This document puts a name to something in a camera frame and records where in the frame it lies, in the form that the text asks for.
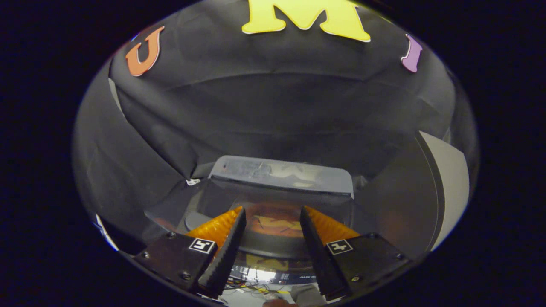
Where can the dark grey washing machine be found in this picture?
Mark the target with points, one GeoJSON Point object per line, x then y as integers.
{"type": "Point", "coordinates": [273, 273]}

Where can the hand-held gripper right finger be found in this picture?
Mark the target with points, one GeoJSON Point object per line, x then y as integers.
{"type": "Point", "coordinates": [367, 256]}

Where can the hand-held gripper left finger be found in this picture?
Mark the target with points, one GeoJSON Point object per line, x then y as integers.
{"type": "Point", "coordinates": [177, 260]}

